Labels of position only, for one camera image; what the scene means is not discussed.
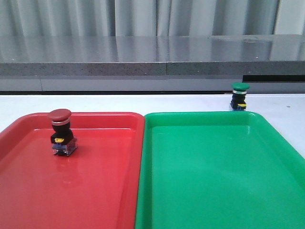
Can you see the green mushroom push button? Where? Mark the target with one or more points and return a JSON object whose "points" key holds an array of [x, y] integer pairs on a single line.
{"points": [[238, 97]]}

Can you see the red mushroom push button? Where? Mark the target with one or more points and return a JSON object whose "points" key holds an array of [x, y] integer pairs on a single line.
{"points": [[63, 141]]}

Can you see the green plastic tray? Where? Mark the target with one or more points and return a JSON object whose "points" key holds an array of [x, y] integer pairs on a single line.
{"points": [[218, 170]]}

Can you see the red plastic tray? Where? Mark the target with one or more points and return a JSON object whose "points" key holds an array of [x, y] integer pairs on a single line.
{"points": [[94, 188]]}

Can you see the grey stone counter ledge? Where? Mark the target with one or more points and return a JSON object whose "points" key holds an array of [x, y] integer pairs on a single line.
{"points": [[130, 65]]}

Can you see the grey pleated curtain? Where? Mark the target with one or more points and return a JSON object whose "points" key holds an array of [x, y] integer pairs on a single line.
{"points": [[151, 17]]}

